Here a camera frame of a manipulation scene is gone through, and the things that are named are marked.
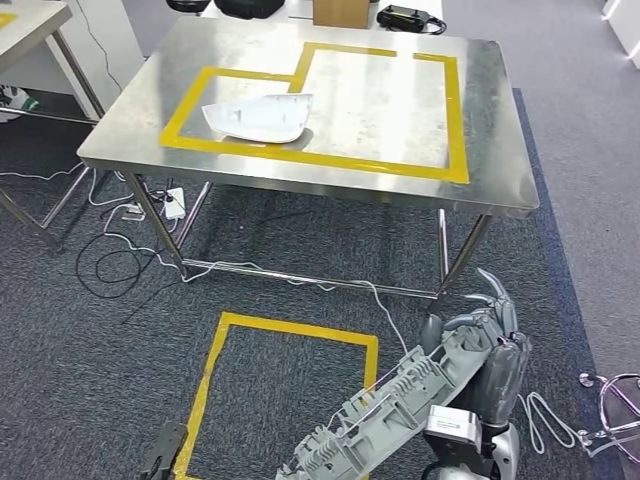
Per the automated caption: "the metal floor rail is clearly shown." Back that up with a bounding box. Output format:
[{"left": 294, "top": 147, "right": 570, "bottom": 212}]
[{"left": 182, "top": 258, "right": 442, "bottom": 301}]

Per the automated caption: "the steel table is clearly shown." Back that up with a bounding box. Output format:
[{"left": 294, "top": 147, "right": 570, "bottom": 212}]
[{"left": 0, "top": 0, "right": 106, "bottom": 253}]

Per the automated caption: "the steel workbench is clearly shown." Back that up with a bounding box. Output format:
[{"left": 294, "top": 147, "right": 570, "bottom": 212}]
[{"left": 77, "top": 16, "right": 541, "bottom": 314}]

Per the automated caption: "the white plastic mirror cover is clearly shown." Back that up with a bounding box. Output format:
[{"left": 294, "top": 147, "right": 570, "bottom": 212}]
[{"left": 201, "top": 92, "right": 315, "bottom": 145}]

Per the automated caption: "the white floor cable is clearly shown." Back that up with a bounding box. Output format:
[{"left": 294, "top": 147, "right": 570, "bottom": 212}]
[
  {"left": 517, "top": 392, "right": 584, "bottom": 457},
  {"left": 0, "top": 162, "right": 410, "bottom": 357}
]

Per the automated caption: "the black coiled floor cable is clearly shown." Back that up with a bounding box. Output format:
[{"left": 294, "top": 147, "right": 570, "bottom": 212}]
[{"left": 75, "top": 231, "right": 167, "bottom": 299}]

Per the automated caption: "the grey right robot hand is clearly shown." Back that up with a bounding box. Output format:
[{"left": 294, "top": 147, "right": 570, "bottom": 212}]
[{"left": 420, "top": 268, "right": 532, "bottom": 429}]

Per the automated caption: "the black carry case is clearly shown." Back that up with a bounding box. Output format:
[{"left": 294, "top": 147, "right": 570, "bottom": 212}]
[{"left": 214, "top": 0, "right": 286, "bottom": 20}]

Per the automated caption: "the thin black cabinet cable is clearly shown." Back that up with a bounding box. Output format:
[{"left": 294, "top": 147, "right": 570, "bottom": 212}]
[{"left": 75, "top": 0, "right": 124, "bottom": 94}]

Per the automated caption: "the white bag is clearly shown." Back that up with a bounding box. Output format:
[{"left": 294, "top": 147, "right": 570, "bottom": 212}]
[{"left": 0, "top": 84, "right": 40, "bottom": 124}]

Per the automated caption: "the yellow tape on workbench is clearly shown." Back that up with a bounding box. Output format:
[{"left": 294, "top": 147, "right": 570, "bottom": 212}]
[{"left": 158, "top": 41, "right": 470, "bottom": 185}]

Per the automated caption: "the white cabinet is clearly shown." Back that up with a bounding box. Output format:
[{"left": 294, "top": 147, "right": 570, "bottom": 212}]
[
  {"left": 47, "top": 0, "right": 146, "bottom": 121},
  {"left": 601, "top": 0, "right": 640, "bottom": 71}
]

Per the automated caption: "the grey plastic hubcap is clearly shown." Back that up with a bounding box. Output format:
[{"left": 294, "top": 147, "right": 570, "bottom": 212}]
[{"left": 275, "top": 327, "right": 494, "bottom": 480}]

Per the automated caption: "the white desk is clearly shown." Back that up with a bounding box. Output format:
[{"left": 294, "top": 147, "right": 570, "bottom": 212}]
[{"left": 199, "top": 0, "right": 444, "bottom": 22}]

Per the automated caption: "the yellow floor tape square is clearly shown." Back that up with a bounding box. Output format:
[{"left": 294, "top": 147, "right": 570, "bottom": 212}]
[{"left": 172, "top": 311, "right": 380, "bottom": 480}]

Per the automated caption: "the chrome stool base ring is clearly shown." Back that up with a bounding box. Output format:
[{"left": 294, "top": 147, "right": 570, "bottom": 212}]
[{"left": 578, "top": 372, "right": 640, "bottom": 465}]

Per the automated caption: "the brown cardboard box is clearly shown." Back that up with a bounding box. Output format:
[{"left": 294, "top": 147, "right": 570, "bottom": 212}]
[{"left": 312, "top": 0, "right": 371, "bottom": 30}]

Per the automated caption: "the black controller with cable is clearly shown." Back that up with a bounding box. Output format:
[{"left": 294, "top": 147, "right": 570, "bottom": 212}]
[{"left": 376, "top": 5, "right": 448, "bottom": 36}]

